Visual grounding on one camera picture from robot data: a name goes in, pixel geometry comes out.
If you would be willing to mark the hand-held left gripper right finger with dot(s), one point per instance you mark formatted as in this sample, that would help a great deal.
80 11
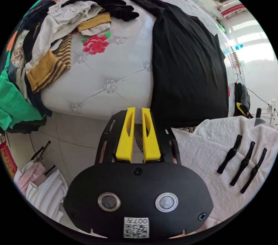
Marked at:
151 140

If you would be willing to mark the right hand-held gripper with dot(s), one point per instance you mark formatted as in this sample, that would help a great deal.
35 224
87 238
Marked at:
243 95

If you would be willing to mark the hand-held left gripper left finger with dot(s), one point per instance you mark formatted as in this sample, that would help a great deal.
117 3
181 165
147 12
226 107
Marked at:
126 138

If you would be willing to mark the black t-shirt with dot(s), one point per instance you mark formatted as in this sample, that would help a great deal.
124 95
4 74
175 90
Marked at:
186 64

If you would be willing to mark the white power strip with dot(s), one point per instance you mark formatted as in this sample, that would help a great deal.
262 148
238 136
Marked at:
273 112

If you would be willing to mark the wooden ribbed stick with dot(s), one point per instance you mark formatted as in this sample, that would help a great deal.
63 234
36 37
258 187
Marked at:
236 59

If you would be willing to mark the person's body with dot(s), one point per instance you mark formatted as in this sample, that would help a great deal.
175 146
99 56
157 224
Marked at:
208 151

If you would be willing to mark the bed with white flowered quilt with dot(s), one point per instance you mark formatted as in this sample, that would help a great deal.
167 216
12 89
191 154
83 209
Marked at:
121 71

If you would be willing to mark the white and pink clothes heap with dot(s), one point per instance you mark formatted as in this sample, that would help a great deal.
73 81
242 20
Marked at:
43 190

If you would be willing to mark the pile of clothes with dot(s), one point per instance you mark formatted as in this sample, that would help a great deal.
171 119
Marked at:
43 38

